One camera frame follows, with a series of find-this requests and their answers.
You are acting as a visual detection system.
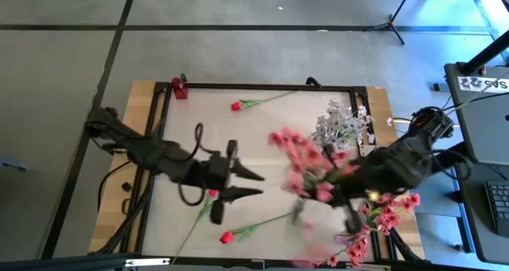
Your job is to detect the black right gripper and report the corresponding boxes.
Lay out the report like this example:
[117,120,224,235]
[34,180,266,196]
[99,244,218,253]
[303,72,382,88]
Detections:
[333,167,377,234]

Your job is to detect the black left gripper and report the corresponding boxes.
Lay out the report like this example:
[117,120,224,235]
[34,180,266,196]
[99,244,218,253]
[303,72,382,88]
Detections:
[197,139,266,225]

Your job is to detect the red artificial tulip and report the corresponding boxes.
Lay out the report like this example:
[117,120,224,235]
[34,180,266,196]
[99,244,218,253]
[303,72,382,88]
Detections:
[171,188,220,264]
[220,211,297,246]
[230,90,299,112]

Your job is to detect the pink artificial flower bunch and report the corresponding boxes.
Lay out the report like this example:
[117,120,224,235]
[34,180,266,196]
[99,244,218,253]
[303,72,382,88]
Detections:
[266,126,361,226]
[325,192,422,269]

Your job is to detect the white artificial flower bunch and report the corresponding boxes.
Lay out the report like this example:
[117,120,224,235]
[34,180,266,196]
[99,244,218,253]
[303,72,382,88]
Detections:
[317,99,394,147]

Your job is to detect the black laptop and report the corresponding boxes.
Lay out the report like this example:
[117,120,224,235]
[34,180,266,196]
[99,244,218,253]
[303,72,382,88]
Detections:
[453,161,509,265]

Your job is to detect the black desk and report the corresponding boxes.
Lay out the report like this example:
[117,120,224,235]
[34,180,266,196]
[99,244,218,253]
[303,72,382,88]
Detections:
[443,62,509,167]

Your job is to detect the white printed label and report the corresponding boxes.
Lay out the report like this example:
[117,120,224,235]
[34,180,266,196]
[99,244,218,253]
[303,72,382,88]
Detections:
[457,75,509,93]

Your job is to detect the black tripod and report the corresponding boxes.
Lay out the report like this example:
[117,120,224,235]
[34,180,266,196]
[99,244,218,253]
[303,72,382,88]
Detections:
[363,0,415,46]

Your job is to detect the black pole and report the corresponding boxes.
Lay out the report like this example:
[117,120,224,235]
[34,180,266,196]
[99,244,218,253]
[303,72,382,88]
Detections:
[460,30,509,75]

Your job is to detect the grey floor object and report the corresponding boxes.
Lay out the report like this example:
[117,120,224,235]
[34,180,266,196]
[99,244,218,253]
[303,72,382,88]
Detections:
[0,155,29,173]

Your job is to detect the black aluminium table frame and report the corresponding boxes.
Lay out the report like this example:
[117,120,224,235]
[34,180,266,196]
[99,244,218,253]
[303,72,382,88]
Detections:
[94,81,425,264]

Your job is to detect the silver metal bracket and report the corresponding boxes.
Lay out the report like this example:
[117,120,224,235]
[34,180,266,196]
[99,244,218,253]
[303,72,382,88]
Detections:
[125,257,171,269]

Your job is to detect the black cable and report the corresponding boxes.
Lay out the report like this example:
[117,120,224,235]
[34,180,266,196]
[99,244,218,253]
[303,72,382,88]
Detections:
[97,159,133,213]

